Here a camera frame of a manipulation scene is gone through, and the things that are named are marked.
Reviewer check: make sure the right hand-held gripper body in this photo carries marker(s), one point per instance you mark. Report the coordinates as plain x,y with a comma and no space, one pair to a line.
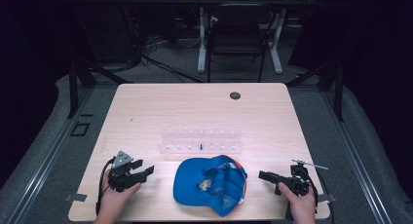
297,181

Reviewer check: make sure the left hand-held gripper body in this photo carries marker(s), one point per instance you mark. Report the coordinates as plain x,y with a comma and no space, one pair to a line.
120,178

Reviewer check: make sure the blue baseball cap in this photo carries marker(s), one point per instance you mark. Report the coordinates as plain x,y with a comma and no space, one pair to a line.
190,185

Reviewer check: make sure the person's left hand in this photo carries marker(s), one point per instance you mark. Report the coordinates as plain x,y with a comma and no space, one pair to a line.
114,201

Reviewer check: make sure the person's right hand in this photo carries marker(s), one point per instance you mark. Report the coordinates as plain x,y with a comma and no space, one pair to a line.
302,206

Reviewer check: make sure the grey tape strip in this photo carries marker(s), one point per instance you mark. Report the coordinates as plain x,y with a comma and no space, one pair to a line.
328,198
75,197

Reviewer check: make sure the clear acrylic peg rack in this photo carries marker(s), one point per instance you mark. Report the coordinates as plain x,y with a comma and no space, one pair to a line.
207,140

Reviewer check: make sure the black chair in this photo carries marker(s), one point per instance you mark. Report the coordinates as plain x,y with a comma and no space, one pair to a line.
235,39

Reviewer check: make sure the black metal frame stand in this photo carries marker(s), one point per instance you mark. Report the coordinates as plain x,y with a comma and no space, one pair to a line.
338,94
74,87

